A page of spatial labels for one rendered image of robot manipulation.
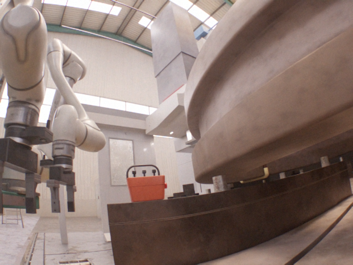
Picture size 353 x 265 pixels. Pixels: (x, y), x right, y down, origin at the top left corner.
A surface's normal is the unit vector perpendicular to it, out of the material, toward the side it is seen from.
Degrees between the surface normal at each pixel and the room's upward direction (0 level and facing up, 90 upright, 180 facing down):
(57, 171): 90
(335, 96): 90
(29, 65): 145
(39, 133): 90
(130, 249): 90
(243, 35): 180
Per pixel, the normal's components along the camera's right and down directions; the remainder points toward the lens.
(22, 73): 0.40, 0.90
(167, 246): 0.26, -0.36
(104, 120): 0.60, -0.34
